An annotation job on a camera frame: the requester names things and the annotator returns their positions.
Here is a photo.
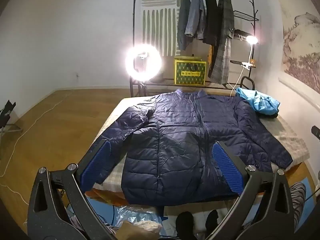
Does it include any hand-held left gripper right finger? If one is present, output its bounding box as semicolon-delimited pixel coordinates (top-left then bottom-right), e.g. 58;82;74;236
212;141;302;240

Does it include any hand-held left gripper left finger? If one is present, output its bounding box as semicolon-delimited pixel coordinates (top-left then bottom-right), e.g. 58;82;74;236
27;139;116;240

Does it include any navy puffer jacket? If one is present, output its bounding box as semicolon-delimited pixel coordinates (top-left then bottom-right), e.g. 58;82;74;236
94;88;293;205

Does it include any black metal clothes rack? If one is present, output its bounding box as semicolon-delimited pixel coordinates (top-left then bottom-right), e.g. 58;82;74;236
129;0;260;98

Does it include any orange bed sheet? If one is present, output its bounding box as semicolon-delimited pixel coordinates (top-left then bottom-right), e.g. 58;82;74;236
93;188;127;203

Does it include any beige plaid blanket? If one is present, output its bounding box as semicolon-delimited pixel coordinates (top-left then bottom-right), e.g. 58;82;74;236
92;96;310;200

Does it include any person's right foot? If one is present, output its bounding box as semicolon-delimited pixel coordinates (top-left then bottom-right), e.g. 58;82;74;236
205;209;219;233

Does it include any person's foot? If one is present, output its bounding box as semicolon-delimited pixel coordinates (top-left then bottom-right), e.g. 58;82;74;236
176;211;194;240
205;209;219;233

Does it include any blue plastic bag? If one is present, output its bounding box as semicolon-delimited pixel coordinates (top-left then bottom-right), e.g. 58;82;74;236
87;197;166;233

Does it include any light blue bag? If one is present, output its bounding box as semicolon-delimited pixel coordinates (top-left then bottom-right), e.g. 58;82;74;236
235;87;280;117

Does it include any person's left foot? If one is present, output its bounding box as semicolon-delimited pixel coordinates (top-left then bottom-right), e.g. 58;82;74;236
176;211;194;240

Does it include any striped cloth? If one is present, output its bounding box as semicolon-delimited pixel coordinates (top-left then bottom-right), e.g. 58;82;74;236
289;182;307;230

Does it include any beige fluffy cloth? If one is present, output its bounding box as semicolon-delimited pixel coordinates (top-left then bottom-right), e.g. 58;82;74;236
120;219;163;240

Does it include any yellow green patterned box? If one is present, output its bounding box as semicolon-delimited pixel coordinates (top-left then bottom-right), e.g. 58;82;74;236
174;57;207;87

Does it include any black folding stand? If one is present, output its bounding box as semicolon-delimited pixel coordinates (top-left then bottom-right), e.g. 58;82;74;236
0;101;23;137

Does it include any white clip lamp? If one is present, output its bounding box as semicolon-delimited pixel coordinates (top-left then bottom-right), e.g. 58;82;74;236
235;35;259;90

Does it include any yellow hanging cloth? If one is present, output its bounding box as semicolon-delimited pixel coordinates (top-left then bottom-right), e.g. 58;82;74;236
207;45;214;67

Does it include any grey plaid hanging coat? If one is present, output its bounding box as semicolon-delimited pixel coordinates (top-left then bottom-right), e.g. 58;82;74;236
209;0;235;84

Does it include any black hanging coat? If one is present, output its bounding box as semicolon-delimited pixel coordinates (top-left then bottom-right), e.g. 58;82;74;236
202;0;219;46

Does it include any blue denim hanging jacket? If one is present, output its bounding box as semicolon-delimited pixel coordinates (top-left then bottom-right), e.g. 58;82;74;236
185;0;207;40

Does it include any dark grey hanging shirt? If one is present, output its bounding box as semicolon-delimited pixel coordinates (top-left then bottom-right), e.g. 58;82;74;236
177;0;192;51

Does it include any white floor cable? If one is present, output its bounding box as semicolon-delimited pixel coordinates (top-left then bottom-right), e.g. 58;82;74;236
0;90;73;205

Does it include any landscape wall painting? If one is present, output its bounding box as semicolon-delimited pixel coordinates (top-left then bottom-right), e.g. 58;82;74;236
282;4;320;93

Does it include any black metal chair frame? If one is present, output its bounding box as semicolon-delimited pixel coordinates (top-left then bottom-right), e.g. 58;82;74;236
240;76;256;91

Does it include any ring light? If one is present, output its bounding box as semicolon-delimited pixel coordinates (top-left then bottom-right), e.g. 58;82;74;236
124;44;163;97

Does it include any striped wall hanging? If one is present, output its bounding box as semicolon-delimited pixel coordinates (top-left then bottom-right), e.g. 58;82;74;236
140;0;182;57

